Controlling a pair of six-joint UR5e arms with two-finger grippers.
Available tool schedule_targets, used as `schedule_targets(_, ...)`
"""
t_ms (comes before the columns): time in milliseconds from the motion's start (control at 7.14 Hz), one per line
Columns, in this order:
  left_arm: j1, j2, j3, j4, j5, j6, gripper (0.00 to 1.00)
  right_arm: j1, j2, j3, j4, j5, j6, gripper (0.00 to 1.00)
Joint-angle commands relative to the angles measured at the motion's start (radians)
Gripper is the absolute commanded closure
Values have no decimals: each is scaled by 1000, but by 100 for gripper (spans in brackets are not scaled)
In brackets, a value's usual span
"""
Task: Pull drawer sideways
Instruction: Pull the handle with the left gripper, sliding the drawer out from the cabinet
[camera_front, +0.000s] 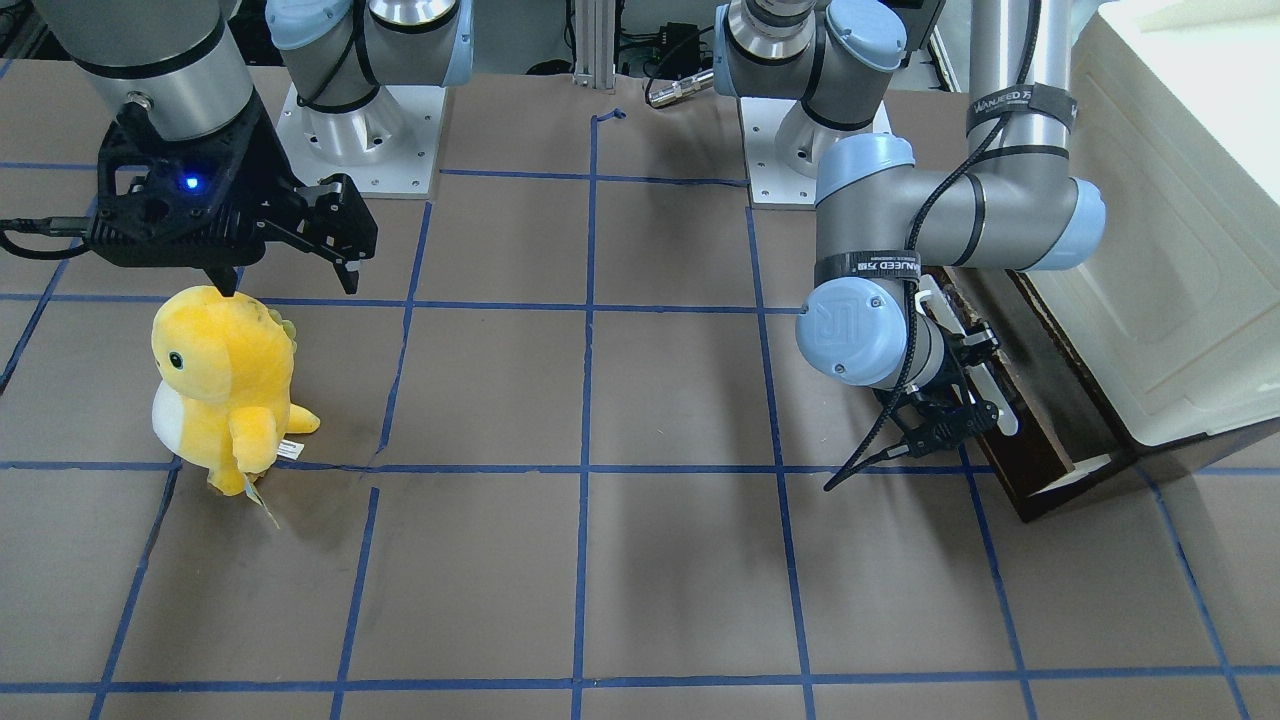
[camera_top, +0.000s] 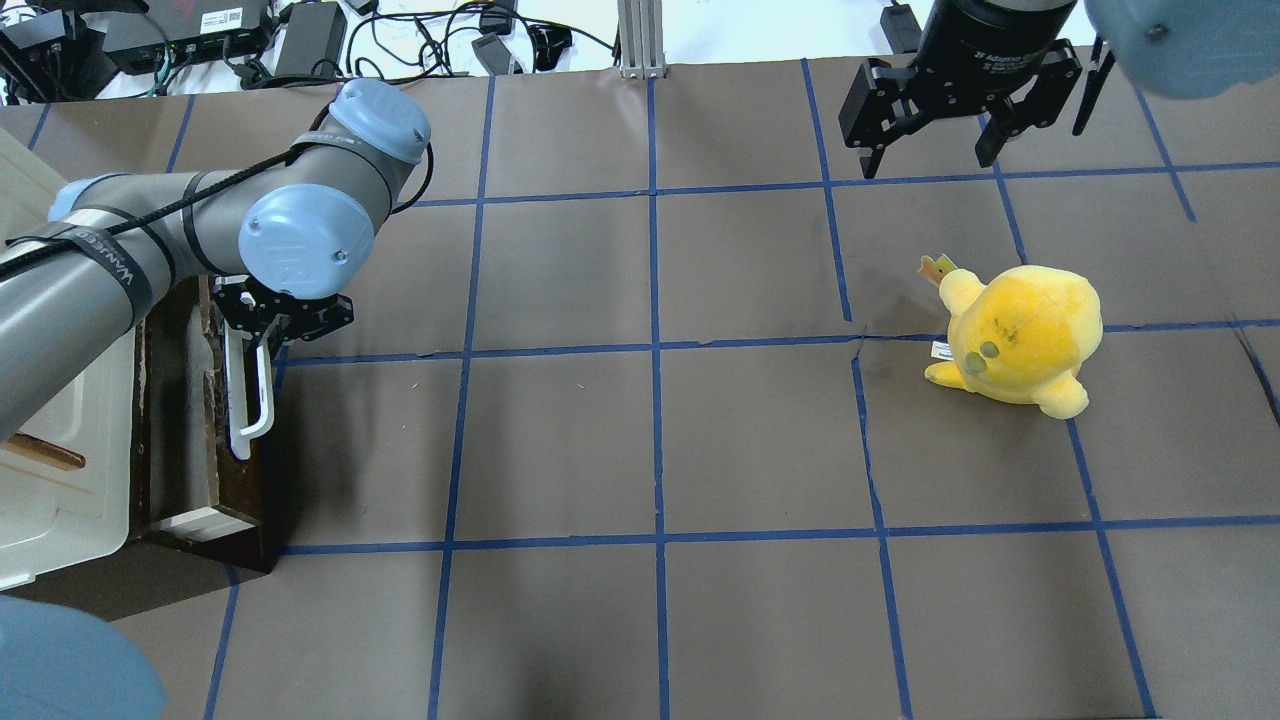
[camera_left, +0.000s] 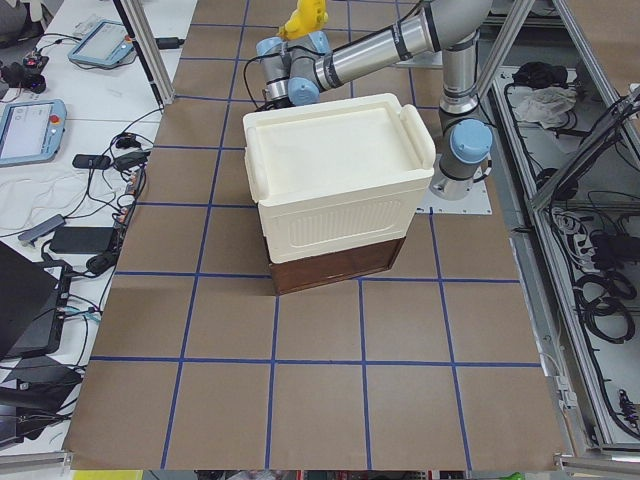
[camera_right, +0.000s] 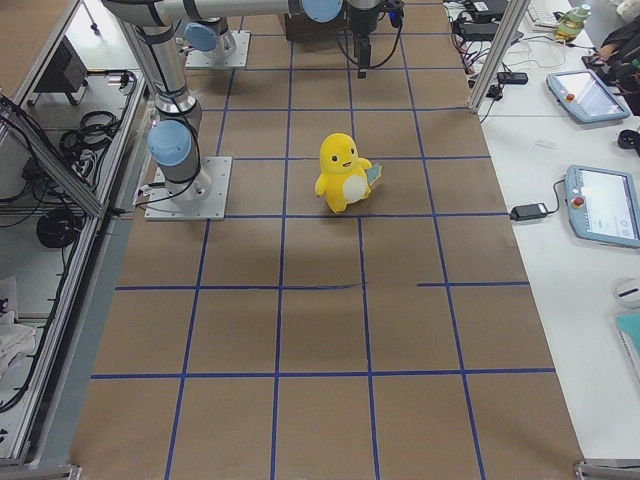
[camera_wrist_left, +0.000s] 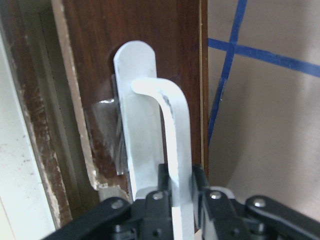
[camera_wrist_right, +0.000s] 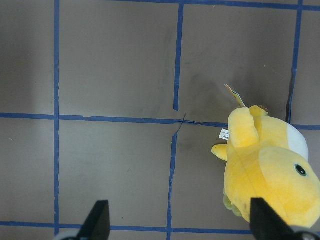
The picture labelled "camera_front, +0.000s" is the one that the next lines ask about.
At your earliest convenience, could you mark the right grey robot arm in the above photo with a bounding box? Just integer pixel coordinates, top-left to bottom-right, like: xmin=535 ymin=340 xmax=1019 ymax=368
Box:
xmin=12 ymin=1 xmax=474 ymax=296

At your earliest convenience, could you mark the aluminium frame post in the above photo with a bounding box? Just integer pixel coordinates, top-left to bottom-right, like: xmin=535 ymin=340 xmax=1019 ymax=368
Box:
xmin=571 ymin=0 xmax=618 ymax=94

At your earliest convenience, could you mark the white drawer handle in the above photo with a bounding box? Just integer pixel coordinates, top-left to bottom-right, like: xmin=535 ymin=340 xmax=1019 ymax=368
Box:
xmin=915 ymin=275 xmax=1020 ymax=437

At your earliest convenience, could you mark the cream plastic storage box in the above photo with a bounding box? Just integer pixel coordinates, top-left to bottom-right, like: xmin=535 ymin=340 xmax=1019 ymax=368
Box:
xmin=1032 ymin=1 xmax=1279 ymax=446

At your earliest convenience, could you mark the dark wooden drawer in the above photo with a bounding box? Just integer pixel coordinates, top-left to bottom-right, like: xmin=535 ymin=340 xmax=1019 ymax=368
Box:
xmin=941 ymin=268 xmax=1138 ymax=521

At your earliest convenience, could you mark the yellow plush dinosaur toy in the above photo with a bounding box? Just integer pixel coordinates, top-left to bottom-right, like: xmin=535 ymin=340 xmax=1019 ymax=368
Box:
xmin=150 ymin=284 xmax=321 ymax=507

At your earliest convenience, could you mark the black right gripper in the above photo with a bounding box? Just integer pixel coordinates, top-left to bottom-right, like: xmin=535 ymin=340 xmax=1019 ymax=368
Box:
xmin=84 ymin=95 xmax=378 ymax=299

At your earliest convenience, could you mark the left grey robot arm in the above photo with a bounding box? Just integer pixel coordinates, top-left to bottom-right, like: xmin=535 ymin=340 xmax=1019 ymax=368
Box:
xmin=714 ymin=1 xmax=1106 ymax=489

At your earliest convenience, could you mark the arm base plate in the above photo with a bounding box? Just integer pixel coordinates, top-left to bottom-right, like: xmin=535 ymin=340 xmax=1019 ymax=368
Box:
xmin=276 ymin=86 xmax=448 ymax=199
xmin=739 ymin=97 xmax=851 ymax=211

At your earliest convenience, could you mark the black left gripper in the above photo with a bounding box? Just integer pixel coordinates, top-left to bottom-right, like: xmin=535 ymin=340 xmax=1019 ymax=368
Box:
xmin=876 ymin=340 xmax=995 ymax=459

